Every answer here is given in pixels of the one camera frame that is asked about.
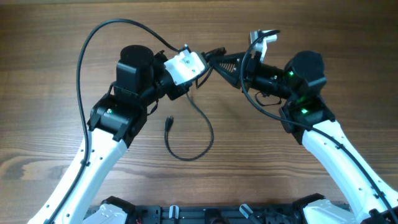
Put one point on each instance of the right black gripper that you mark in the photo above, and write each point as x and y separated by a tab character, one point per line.
234	78

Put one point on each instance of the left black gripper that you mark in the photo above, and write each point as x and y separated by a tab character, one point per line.
177	90

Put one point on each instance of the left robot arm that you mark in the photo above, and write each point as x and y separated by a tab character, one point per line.
142	78

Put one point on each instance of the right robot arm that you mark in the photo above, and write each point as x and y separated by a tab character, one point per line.
292	95

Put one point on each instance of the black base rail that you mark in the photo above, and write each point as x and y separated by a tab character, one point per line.
116	210

